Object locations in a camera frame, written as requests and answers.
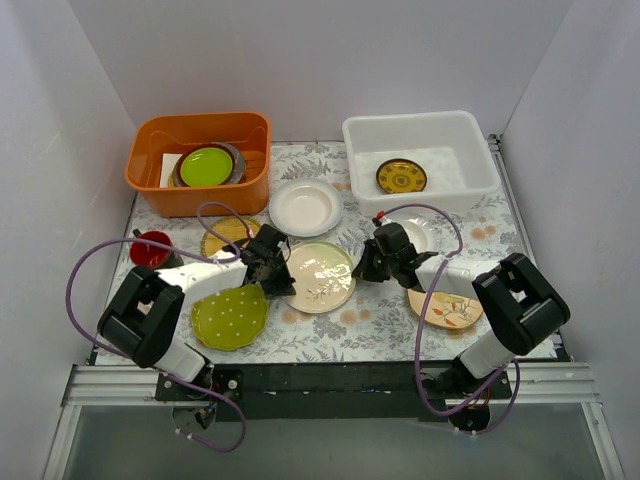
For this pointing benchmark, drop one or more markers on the floral table cloth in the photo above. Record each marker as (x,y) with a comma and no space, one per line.
(376,323)

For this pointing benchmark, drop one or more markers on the cream plate with twig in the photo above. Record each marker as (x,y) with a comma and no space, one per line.
(323,277)

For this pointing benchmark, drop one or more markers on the white plastic bin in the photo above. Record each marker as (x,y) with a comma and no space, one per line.
(449,146)

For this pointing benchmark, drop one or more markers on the white card in bin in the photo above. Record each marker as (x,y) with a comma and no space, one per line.
(168,164)

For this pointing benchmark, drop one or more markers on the lime green round plate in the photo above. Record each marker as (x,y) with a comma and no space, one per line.
(206,167)

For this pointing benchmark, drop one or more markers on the black mug red inside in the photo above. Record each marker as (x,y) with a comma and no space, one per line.
(153,256)

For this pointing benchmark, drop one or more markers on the stack of dark plates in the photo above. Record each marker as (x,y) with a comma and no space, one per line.
(239,164)

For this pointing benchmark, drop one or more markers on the orange plastic bin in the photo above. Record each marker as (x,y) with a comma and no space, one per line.
(249,132)

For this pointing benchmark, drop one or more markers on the round bamboo mat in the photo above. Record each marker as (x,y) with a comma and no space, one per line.
(232,229)

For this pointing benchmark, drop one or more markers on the yellow black patterned plate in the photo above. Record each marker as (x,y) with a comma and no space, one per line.
(399,176)

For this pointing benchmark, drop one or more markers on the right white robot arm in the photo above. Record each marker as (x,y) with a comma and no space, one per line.
(521,306)

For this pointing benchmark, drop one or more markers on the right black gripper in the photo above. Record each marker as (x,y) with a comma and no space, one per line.
(376,261)

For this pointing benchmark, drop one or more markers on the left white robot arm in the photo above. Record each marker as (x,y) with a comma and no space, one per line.
(141,319)

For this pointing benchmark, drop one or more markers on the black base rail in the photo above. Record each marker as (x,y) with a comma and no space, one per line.
(320,390)

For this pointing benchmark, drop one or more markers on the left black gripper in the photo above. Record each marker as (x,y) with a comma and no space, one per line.
(273,273)

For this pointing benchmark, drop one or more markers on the cream plate with bird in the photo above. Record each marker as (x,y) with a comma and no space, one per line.
(452,312)

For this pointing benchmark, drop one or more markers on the white deep plate right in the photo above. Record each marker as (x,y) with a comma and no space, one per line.
(417,228)

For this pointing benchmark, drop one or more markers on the green dotted scalloped plate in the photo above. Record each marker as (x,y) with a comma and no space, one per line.
(230,319)

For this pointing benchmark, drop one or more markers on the white deep plate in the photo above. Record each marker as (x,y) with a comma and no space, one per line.
(306,207)
(417,228)

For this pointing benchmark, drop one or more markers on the white deep plate left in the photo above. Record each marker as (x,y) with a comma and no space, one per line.
(306,207)

